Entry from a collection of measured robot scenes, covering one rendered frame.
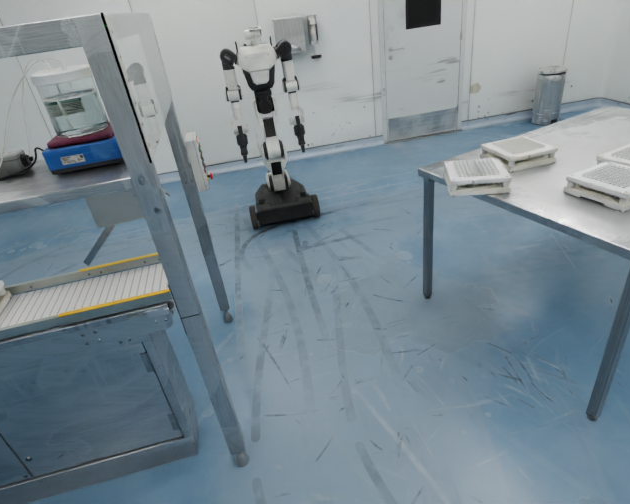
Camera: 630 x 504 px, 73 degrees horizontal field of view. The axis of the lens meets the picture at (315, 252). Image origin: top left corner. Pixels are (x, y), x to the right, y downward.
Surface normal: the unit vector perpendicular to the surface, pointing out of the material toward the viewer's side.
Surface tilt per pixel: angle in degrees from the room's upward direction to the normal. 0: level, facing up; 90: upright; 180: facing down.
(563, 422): 0
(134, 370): 90
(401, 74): 90
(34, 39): 90
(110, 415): 90
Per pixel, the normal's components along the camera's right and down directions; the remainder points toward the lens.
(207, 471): -0.12, -0.85
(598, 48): 0.18, 0.49
